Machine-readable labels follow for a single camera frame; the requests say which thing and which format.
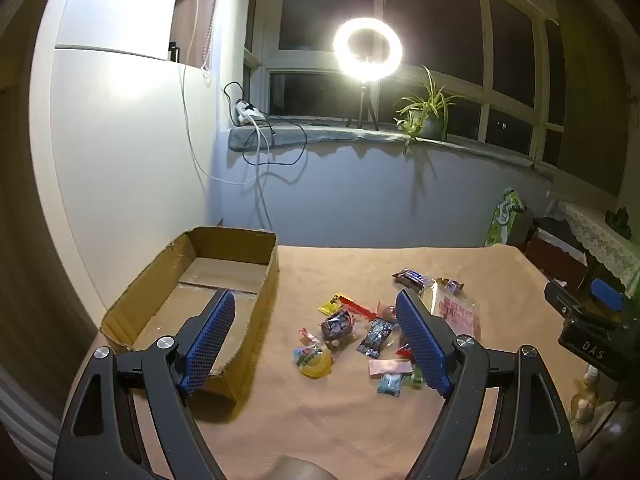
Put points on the yellow jelly cup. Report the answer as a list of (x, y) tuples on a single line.
[(315, 362)]

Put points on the white cabinet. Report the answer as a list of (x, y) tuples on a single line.
[(125, 135)]

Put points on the wooden shelf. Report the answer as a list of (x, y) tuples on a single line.
[(197, 10)]

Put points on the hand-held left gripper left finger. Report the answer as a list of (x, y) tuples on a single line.
[(210, 340)]

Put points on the small red striped candy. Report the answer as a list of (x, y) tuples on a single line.
[(309, 336)]

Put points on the light blue candy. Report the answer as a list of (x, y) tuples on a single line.
[(390, 385)]

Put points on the small black object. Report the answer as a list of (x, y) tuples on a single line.
[(174, 52)]

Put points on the dark blue candy packet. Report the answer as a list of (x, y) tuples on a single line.
[(374, 336)]

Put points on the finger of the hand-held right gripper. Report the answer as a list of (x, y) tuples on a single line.
[(606, 294), (575, 305)]

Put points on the cardboard box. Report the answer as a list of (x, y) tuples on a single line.
[(150, 305)]

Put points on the brown chocolate bar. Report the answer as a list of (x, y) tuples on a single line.
[(412, 279)]

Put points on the dark maroon snack packet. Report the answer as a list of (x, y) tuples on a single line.
[(337, 325)]

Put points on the dark wooden cabinet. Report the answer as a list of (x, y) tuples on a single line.
[(550, 250)]

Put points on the grey windowsill cushion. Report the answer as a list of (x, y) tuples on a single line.
[(325, 135)]

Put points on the long red snack stick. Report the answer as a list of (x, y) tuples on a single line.
[(360, 310)]

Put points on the window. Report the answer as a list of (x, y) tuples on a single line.
[(310, 10)]

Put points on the black tripod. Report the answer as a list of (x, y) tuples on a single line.
[(361, 105)]

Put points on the potted spider plant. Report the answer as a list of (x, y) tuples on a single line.
[(430, 122)]

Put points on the dark curtain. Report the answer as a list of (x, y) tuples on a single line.
[(590, 85)]

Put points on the green candy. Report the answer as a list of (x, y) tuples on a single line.
[(412, 380)]

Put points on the dark figurine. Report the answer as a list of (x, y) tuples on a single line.
[(619, 222)]

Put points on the clear bread packet pink print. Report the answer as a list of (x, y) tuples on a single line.
[(457, 312)]

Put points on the pink wrapper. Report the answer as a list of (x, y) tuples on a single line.
[(390, 367)]

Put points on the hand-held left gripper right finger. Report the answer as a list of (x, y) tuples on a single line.
[(420, 340)]

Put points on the green printed bag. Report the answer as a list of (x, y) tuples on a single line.
[(502, 220)]

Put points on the lace cloth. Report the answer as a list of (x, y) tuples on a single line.
[(600, 240)]

